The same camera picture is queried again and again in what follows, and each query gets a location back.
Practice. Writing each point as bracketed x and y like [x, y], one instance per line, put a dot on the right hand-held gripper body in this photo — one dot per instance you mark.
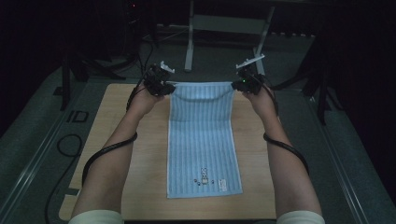
[252, 81]

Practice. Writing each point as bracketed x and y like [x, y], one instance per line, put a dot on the person's right hand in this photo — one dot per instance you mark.
[261, 102]

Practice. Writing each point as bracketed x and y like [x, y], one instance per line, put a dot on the dark equipment rack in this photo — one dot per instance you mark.
[132, 28]

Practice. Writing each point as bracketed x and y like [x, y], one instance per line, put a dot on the white left sleeve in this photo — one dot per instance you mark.
[96, 217]

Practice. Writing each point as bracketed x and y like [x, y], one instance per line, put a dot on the person's left hand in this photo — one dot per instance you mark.
[143, 101]

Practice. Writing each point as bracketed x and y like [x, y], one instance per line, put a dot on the white sleeve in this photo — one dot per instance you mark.
[96, 217]
[300, 218]

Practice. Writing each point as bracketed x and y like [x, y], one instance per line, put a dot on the black metal stand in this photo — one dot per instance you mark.
[322, 99]
[65, 87]

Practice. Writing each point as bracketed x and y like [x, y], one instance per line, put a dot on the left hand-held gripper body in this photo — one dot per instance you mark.
[155, 79]

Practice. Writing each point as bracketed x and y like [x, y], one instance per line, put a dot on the blue striped towel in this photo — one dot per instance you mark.
[202, 140]

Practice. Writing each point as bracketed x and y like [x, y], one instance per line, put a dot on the white right sleeve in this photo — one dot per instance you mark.
[300, 218]

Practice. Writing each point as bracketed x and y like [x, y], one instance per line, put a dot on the white metal desk frame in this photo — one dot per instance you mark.
[227, 24]

